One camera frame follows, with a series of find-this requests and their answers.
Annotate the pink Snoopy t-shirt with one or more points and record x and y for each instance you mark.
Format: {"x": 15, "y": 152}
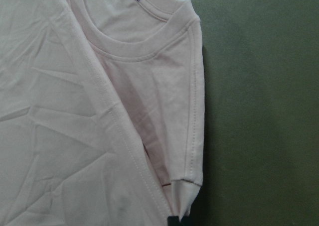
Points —
{"x": 101, "y": 112}

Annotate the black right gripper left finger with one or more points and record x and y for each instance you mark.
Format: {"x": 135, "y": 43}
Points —
{"x": 173, "y": 221}

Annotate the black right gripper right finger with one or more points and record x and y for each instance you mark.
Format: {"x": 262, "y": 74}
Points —
{"x": 186, "y": 221}

